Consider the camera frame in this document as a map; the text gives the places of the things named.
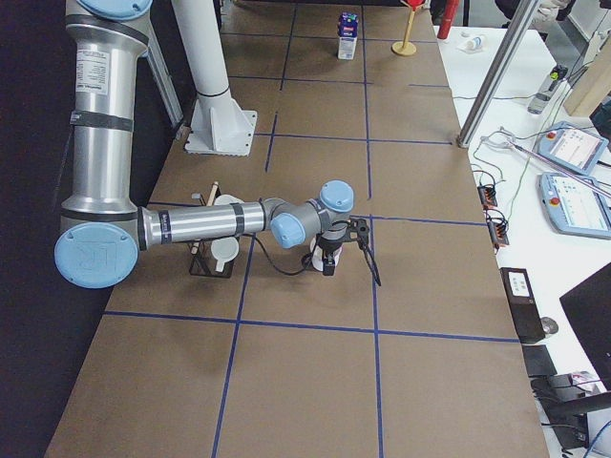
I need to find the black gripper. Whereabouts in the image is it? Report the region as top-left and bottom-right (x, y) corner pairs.
(317, 218), (369, 277)

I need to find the white smiley mug black handle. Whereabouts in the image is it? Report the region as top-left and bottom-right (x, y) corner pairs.
(302, 239), (343, 274)

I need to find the upper teach pendant tablet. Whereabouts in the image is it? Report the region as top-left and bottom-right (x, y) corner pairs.
(537, 121), (608, 176)

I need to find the blue Pascual milk carton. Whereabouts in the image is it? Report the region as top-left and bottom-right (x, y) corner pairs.
(337, 11), (359, 60)

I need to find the grey aluminium frame post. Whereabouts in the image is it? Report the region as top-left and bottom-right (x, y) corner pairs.
(456, 0), (540, 149)

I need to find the wooden mug tree stand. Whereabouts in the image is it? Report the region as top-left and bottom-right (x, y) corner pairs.
(391, 0), (425, 57)

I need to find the metal grabber stick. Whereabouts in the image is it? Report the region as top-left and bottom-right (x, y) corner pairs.
(480, 127), (610, 198)

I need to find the red bottle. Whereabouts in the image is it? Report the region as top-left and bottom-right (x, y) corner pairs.
(437, 0), (460, 40)

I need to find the black wire mug rack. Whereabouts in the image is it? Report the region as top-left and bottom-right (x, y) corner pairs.
(188, 181), (234, 279)

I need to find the white ribbed HOME mug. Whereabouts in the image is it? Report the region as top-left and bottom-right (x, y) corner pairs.
(210, 237), (240, 273)

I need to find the lower teach pendant tablet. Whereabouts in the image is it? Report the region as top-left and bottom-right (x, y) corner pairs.
(537, 173), (610, 239)

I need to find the black remote box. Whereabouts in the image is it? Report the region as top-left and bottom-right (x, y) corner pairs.
(499, 267), (545, 344)

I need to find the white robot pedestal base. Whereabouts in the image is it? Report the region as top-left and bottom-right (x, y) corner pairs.
(172, 0), (258, 156)

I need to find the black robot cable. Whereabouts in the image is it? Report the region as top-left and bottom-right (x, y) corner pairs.
(252, 223), (383, 287)

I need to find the teach pendant tablet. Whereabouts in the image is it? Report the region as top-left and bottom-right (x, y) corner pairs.
(537, 173), (610, 239)
(537, 121), (608, 176)

